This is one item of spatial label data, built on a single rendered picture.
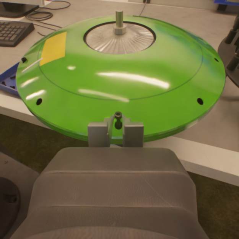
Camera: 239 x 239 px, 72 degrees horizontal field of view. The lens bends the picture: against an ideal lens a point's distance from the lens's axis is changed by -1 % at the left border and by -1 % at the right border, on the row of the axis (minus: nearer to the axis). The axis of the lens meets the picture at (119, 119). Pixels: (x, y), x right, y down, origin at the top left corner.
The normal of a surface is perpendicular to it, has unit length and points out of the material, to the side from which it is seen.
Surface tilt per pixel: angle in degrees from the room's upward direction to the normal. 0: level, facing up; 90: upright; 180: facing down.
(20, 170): 0
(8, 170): 0
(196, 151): 0
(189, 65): 17
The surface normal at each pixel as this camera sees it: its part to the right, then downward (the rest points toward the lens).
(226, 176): -0.33, 0.73
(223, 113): -0.01, -0.63
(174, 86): 0.18, -0.36
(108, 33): -0.25, -0.58
